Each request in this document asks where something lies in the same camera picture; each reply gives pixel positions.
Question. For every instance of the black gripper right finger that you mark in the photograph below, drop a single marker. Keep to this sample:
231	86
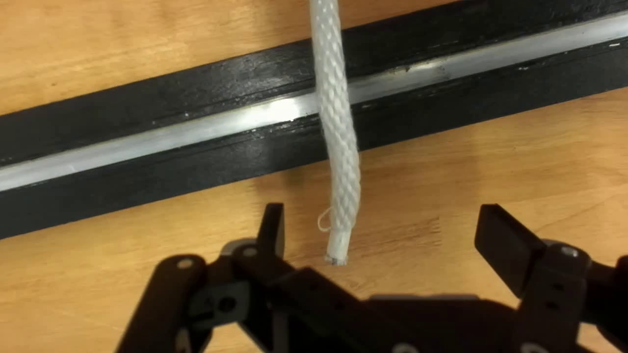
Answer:
506	241

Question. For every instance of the long black board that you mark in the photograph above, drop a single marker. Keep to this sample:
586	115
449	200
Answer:
129	108

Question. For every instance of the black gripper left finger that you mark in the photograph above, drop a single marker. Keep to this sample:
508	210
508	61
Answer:
270	227

